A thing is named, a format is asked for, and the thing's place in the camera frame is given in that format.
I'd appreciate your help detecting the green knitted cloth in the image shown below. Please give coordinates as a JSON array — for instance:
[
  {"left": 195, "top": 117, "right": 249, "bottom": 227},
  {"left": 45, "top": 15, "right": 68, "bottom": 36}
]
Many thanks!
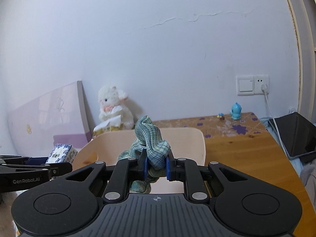
[{"left": 118, "top": 116, "right": 171, "bottom": 194}]

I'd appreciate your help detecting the beige plastic storage basket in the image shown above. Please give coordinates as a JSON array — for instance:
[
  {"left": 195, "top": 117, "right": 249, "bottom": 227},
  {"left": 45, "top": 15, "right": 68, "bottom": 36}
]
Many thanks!
[{"left": 72, "top": 127, "right": 206, "bottom": 194}]

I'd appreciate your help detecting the small colourful toy figure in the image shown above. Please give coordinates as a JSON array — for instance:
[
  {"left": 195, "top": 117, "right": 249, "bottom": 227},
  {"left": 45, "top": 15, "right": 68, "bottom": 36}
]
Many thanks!
[{"left": 217, "top": 113, "right": 225, "bottom": 120}]

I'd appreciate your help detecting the pink purple headboard panel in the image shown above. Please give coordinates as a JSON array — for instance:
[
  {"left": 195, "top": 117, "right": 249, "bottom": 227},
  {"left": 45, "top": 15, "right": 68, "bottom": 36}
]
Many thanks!
[{"left": 8, "top": 81, "right": 92, "bottom": 157}]

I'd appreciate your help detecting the white plush lamb toy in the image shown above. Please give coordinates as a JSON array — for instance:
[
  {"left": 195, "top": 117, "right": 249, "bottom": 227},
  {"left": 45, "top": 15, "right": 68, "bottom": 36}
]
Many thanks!
[{"left": 98, "top": 86, "right": 134, "bottom": 130}]

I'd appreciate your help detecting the blue bird figurine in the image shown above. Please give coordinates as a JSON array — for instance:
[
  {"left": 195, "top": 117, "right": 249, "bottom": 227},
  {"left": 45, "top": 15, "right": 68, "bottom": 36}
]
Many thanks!
[{"left": 230, "top": 102, "right": 242, "bottom": 120}]

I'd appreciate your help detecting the black tablet device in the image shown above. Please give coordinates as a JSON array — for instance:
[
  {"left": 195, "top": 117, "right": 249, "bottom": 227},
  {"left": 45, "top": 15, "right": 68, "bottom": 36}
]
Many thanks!
[{"left": 275, "top": 112, "right": 315, "bottom": 163}]

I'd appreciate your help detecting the white wall switch socket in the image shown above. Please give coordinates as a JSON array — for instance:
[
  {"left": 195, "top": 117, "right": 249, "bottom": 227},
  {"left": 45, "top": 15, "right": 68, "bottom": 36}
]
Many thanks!
[{"left": 236, "top": 75, "right": 269, "bottom": 96}]

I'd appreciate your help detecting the white plug and cable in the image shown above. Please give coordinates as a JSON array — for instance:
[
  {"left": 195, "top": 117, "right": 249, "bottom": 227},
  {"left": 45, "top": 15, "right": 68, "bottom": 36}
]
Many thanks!
[{"left": 259, "top": 83, "right": 292, "bottom": 157}]

